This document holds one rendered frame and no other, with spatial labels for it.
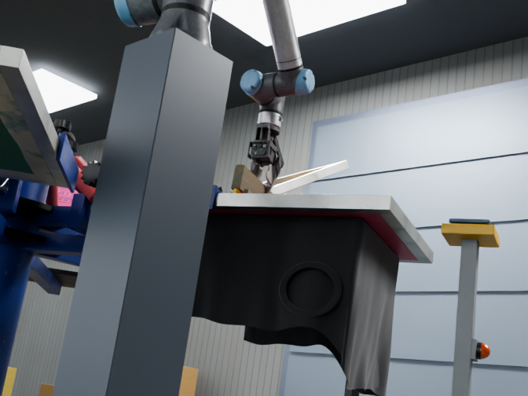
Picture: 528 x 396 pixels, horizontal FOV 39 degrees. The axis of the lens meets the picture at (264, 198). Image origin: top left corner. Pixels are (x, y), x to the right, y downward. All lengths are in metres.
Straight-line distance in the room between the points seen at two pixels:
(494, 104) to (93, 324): 4.13
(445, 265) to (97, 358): 3.81
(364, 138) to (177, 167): 4.29
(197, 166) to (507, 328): 3.43
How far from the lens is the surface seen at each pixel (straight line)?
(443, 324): 5.02
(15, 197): 2.46
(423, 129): 5.52
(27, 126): 1.69
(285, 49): 2.21
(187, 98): 1.63
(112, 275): 1.53
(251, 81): 2.27
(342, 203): 1.90
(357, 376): 2.03
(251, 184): 2.20
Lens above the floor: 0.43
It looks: 16 degrees up
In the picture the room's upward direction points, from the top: 8 degrees clockwise
